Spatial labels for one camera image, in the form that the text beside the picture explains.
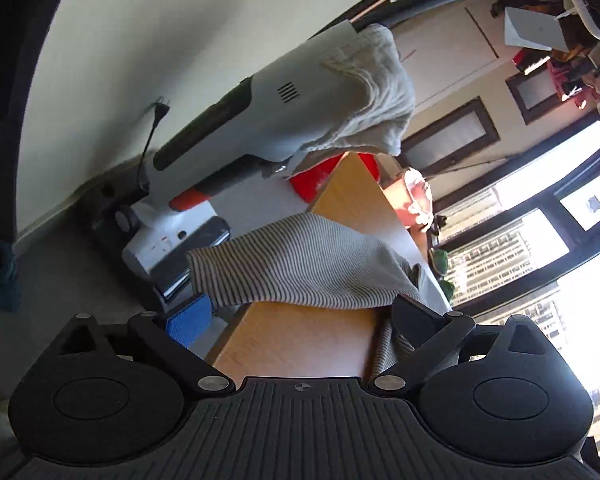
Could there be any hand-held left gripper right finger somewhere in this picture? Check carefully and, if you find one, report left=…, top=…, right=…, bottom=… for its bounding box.
left=371, top=294, right=555, bottom=394

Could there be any small dark framed window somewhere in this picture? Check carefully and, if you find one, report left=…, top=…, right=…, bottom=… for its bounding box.
left=505, top=66, right=567, bottom=126

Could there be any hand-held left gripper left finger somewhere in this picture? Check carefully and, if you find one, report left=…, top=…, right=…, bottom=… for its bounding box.
left=50, top=294, right=236, bottom=397

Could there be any black power cable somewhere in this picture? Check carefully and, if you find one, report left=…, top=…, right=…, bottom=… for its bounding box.
left=136, top=100, right=171, bottom=192

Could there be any dark teal slipper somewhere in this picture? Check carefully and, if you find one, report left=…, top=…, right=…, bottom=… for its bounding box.
left=0, top=241, right=22, bottom=312

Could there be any white crumpled towel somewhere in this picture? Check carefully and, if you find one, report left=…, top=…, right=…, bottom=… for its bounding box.
left=292, top=24, right=417, bottom=157

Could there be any grey striped garment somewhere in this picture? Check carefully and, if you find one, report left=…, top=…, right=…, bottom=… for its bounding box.
left=186, top=212, right=453, bottom=380

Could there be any white rag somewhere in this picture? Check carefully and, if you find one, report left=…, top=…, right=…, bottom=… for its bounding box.
left=404, top=167, right=434, bottom=227

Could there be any colourful clutter pile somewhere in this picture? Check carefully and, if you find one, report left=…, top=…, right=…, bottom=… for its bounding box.
left=490, top=0, right=600, bottom=121

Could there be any white upright vacuum cleaner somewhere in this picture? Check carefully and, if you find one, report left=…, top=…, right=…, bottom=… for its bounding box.
left=92, top=0, right=600, bottom=306

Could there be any dark framed frosted window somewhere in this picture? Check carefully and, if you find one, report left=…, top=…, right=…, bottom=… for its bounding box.
left=404, top=97, right=501, bottom=172

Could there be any red plastic basin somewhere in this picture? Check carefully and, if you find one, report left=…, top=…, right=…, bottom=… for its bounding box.
left=289, top=152, right=381, bottom=205

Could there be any pink plastic bucket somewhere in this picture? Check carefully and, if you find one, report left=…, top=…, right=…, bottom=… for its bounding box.
left=382, top=167, right=433, bottom=233

